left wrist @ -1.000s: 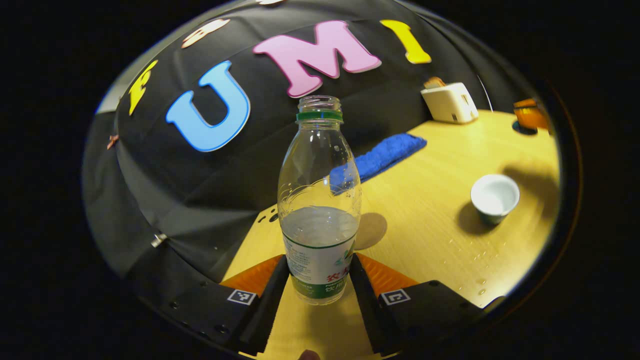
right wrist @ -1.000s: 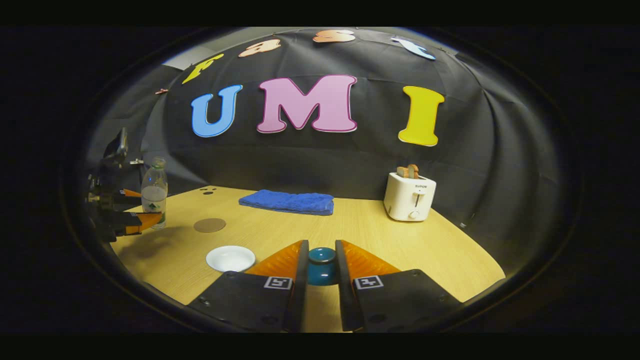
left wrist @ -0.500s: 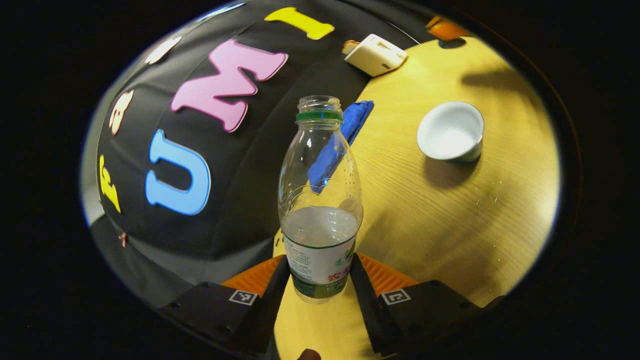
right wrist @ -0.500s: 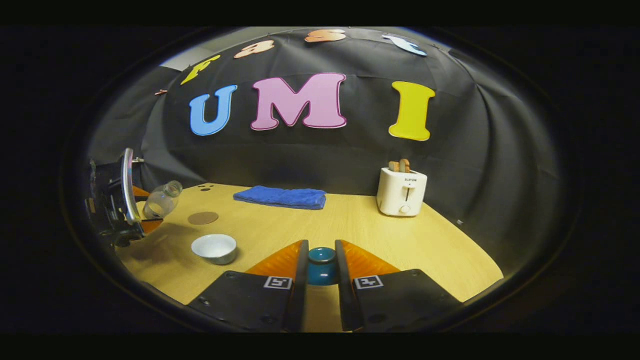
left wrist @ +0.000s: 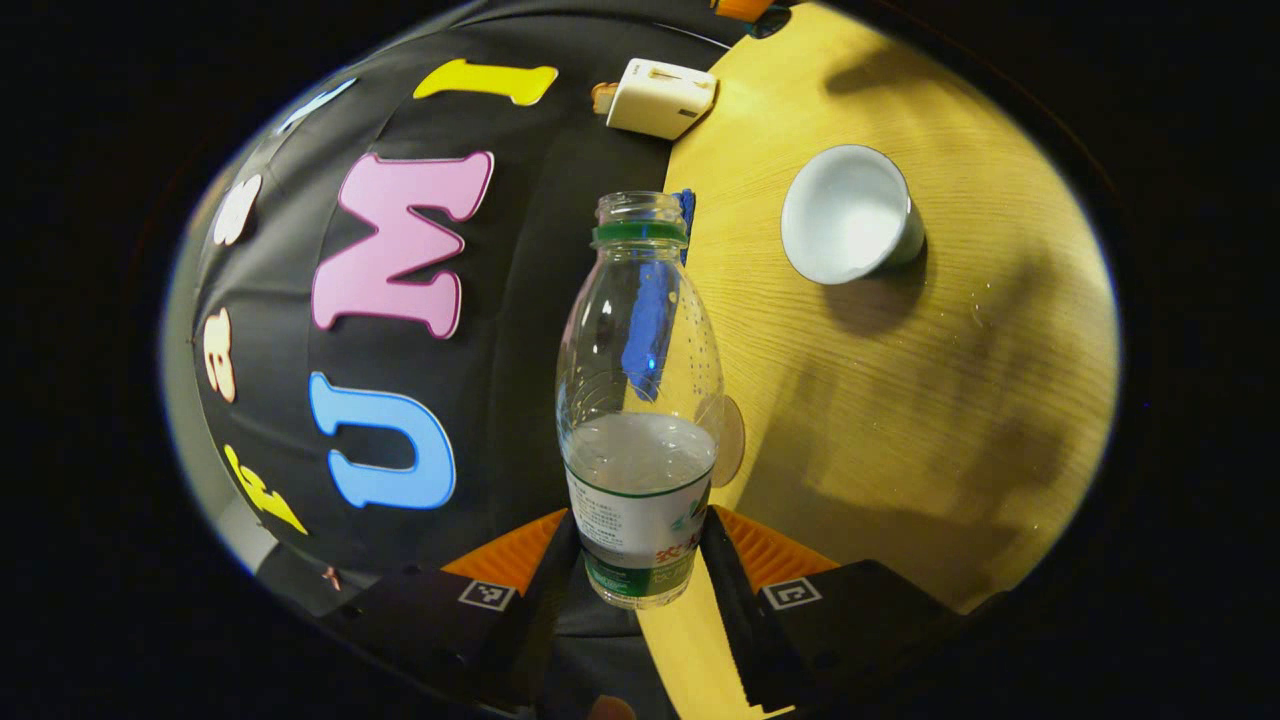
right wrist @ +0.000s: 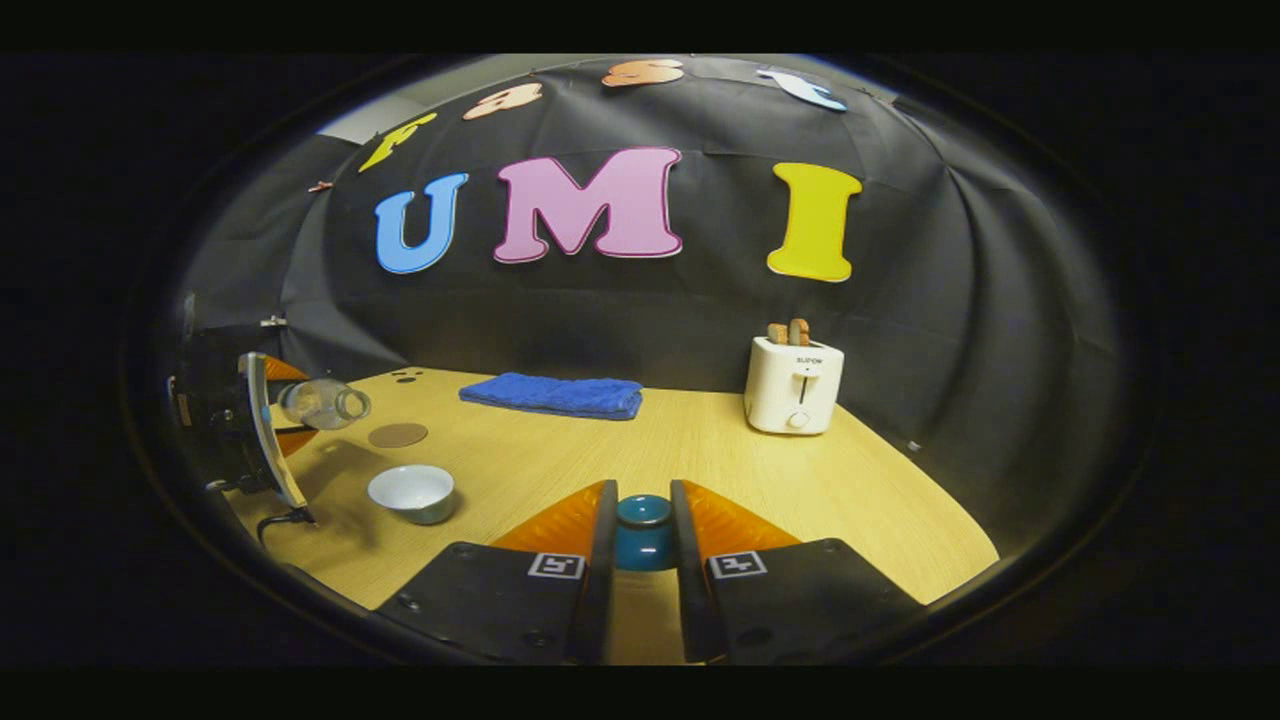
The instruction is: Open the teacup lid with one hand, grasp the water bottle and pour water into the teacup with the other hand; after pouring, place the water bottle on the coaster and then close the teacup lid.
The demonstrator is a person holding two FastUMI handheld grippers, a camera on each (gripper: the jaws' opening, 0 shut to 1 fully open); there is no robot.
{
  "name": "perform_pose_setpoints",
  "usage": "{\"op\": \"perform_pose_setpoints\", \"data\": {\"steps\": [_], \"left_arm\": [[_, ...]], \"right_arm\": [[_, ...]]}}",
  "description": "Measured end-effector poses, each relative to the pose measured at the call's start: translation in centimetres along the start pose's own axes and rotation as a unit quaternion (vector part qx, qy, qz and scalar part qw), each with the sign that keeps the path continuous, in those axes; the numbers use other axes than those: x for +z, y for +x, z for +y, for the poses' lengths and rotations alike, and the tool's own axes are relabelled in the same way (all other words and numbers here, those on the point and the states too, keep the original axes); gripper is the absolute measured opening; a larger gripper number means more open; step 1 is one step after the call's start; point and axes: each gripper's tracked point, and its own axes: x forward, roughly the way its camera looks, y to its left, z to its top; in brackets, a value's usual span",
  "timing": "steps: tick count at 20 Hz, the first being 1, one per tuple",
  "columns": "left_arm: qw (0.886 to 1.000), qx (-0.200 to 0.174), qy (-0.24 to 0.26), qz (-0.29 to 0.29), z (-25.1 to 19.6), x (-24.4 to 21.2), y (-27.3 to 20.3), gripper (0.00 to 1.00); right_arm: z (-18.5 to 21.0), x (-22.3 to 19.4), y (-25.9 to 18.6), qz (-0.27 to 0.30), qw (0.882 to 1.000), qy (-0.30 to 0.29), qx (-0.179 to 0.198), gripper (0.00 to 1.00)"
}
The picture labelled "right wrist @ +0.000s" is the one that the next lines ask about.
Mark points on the clear plastic water bottle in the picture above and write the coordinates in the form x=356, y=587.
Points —
x=325, y=403

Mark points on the teal teacup lid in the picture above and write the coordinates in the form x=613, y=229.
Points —
x=643, y=535

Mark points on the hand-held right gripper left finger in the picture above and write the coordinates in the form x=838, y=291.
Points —
x=600, y=560

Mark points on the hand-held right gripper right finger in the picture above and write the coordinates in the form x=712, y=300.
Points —
x=688, y=560

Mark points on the toast slice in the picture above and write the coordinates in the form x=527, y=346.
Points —
x=799, y=331
x=777, y=333

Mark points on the white teacup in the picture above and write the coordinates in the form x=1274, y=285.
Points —
x=412, y=490

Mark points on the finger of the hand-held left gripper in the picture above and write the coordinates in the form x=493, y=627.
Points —
x=295, y=440
x=285, y=371

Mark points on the white toaster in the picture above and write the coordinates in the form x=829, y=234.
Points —
x=790, y=395

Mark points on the round brown coaster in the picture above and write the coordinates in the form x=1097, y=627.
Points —
x=398, y=435

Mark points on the blue folded towel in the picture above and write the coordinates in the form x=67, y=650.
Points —
x=555, y=396

